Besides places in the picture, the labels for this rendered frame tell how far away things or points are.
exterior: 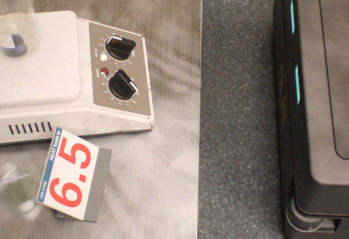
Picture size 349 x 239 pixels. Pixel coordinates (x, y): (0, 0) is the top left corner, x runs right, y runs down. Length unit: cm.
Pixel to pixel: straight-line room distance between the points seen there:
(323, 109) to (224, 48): 57
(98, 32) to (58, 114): 12
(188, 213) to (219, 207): 83
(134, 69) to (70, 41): 9
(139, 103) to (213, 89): 97
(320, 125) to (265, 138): 40
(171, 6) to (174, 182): 26
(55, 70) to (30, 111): 5
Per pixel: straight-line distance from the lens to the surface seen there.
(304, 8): 143
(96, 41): 77
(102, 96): 72
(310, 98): 129
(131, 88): 73
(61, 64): 72
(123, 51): 77
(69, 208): 71
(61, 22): 76
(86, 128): 74
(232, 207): 155
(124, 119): 73
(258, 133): 165
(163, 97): 79
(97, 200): 73
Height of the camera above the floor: 142
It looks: 58 degrees down
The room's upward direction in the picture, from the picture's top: 2 degrees clockwise
